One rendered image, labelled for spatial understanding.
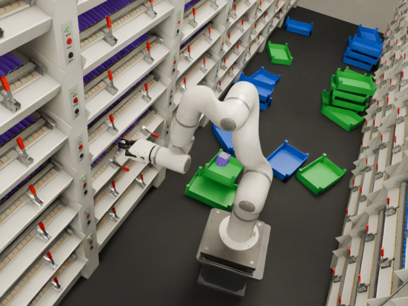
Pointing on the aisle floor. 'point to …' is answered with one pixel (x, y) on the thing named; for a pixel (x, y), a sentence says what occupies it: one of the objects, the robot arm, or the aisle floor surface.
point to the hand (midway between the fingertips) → (124, 144)
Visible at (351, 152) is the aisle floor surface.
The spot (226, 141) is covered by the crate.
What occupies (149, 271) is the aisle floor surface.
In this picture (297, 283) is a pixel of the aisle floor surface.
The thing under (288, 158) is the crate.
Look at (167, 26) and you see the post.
